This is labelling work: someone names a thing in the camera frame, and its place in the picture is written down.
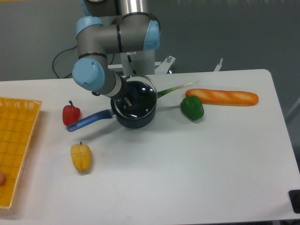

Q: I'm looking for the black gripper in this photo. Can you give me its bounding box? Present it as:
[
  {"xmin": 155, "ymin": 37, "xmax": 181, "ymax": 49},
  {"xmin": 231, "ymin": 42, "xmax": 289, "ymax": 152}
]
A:
[{"xmin": 118, "ymin": 79, "xmax": 138, "ymax": 105}]

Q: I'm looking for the dark blue saucepan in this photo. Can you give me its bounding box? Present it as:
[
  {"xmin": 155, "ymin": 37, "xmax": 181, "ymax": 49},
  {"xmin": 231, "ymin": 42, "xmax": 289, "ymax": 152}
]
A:
[{"xmin": 66, "ymin": 79, "xmax": 157, "ymax": 129}]

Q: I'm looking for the glass pot lid blue knob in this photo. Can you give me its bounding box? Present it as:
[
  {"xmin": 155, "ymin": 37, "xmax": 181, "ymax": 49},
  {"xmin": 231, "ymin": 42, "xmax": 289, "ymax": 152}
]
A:
[{"xmin": 112, "ymin": 75, "xmax": 157, "ymax": 120}]

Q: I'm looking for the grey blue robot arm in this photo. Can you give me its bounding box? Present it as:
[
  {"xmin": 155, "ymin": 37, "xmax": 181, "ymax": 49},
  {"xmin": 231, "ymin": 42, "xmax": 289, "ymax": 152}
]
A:
[{"xmin": 72, "ymin": 0, "xmax": 160, "ymax": 99}]

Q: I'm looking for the green onion stalk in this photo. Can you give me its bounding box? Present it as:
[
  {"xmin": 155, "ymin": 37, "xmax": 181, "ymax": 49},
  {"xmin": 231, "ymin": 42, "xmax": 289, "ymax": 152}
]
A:
[{"xmin": 157, "ymin": 82, "xmax": 198, "ymax": 98}]

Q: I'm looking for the green bell pepper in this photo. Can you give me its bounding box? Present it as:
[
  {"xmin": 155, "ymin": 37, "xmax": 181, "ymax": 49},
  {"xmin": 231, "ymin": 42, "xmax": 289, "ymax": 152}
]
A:
[{"xmin": 180, "ymin": 96, "xmax": 204, "ymax": 121}]

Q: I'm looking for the red bell pepper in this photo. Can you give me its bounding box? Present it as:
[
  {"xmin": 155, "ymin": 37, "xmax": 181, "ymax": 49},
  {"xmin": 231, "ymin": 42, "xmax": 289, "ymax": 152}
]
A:
[{"xmin": 62, "ymin": 100, "xmax": 81, "ymax": 126}]

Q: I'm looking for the yellow bell pepper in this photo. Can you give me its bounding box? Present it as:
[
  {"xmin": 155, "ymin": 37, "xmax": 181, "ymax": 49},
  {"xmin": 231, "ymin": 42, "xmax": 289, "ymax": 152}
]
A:
[{"xmin": 70, "ymin": 142, "xmax": 92, "ymax": 173}]

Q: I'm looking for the orange baguette bread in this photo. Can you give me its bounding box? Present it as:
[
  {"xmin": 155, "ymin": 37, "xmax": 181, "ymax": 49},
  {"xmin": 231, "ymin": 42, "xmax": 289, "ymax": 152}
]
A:
[{"xmin": 185, "ymin": 89, "xmax": 259, "ymax": 106}]

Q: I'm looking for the yellow woven basket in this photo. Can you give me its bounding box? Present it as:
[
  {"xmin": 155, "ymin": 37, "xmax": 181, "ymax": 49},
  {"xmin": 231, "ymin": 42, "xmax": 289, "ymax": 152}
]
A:
[{"xmin": 0, "ymin": 97, "xmax": 42, "ymax": 209}]

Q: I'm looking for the black table grommet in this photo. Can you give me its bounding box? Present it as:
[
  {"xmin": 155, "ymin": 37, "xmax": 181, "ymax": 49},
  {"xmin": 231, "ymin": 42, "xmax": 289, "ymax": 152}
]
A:
[{"xmin": 288, "ymin": 189, "xmax": 300, "ymax": 214}]

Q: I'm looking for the black floor cable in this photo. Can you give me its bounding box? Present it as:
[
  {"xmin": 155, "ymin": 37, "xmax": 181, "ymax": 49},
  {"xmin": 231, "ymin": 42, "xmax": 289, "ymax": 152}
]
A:
[{"xmin": 52, "ymin": 44, "xmax": 79, "ymax": 79}]

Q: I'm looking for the white metal bracket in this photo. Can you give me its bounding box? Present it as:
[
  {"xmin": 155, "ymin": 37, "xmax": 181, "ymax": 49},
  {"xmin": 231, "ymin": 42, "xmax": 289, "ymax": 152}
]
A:
[{"xmin": 214, "ymin": 58, "xmax": 223, "ymax": 72}]

